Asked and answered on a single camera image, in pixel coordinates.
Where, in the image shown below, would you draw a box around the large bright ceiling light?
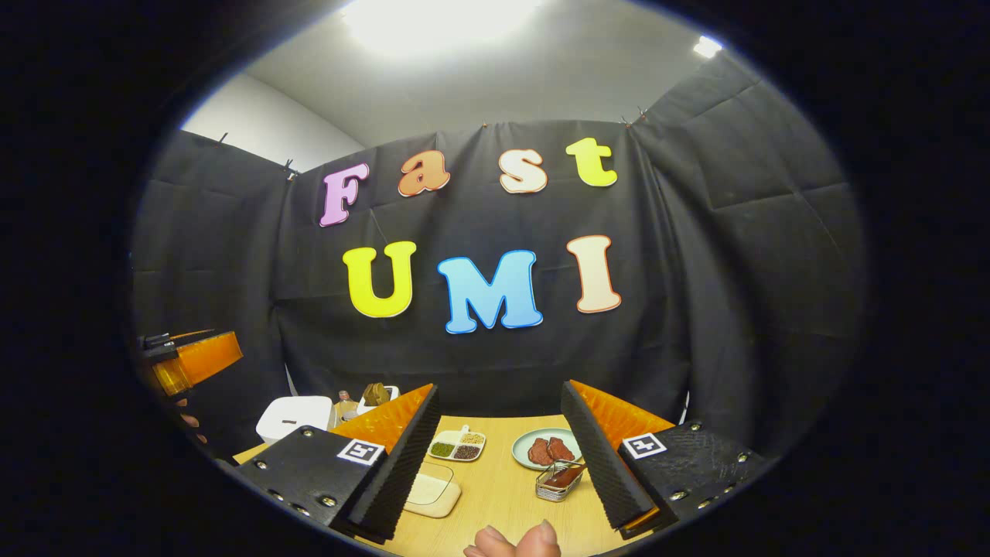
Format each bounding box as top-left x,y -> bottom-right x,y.
340,0 -> 542,56

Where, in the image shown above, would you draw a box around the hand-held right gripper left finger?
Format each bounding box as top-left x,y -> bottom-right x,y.
236,384 -> 442,544

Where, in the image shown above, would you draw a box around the pale green plate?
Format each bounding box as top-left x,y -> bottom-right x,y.
511,428 -> 582,471

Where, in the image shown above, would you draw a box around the white toaster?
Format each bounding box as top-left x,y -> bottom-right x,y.
357,384 -> 401,415

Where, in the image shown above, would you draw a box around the black backdrop cloth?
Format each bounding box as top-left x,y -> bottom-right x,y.
130,50 -> 867,465

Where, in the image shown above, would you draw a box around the white rice cooker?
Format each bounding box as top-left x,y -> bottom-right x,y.
255,395 -> 336,446

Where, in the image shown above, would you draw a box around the metal wire chopstick holder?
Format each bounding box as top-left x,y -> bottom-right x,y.
535,460 -> 586,503

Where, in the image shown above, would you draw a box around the brown wooden spoon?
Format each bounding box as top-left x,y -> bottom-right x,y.
544,462 -> 586,490

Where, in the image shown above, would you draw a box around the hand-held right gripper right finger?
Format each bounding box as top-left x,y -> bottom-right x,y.
561,379 -> 771,542

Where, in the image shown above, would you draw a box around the clear plastic rice container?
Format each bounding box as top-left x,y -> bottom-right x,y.
402,463 -> 462,519

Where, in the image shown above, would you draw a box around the white divided dish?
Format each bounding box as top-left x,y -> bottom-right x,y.
428,425 -> 486,463

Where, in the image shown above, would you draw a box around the white rice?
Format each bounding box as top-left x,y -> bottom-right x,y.
406,473 -> 457,511

